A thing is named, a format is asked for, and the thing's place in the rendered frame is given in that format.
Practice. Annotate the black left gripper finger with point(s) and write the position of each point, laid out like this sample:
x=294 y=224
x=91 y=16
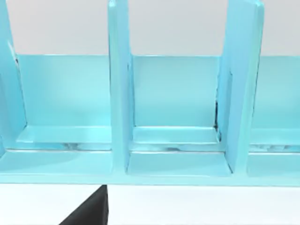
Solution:
x=93 y=209

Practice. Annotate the light blue rack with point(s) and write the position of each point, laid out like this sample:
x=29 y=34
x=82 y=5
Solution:
x=164 y=105

